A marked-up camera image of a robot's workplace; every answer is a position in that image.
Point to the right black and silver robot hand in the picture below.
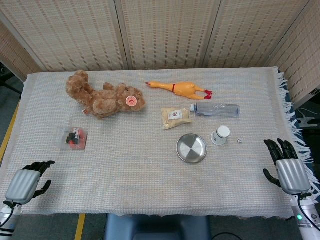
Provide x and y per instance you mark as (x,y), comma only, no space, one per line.
(292,175)

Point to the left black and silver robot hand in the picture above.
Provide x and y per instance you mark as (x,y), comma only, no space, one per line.
(22,185)

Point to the small white die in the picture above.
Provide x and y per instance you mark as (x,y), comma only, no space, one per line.
(239,141)

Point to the white paper cup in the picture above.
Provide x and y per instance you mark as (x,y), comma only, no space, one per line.
(220,136)

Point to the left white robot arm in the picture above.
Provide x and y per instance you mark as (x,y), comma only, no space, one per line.
(6,220)

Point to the round stainless steel plate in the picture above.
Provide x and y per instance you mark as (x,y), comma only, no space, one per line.
(191,148)

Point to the clear bag of small items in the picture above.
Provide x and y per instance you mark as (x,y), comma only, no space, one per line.
(71,138)

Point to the red and black toy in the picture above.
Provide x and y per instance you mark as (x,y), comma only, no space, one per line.
(73,137)

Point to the clear plastic water bottle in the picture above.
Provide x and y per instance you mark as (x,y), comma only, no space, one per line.
(217,110)

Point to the brown teddy bear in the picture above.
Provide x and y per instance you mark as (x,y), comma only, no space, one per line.
(105,100)

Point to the beige woven tablecloth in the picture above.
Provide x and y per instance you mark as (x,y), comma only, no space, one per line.
(140,162)

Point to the beige snack bag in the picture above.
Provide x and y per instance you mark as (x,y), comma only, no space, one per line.
(176,117)

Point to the blue padded seat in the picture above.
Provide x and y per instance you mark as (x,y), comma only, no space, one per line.
(157,227)

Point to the yellow rubber chicken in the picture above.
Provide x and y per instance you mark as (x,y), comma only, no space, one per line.
(180,88)

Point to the woven folding screen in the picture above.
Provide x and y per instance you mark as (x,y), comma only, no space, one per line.
(165,32)

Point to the grey metal bracket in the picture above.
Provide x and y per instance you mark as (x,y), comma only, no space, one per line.
(307,122)

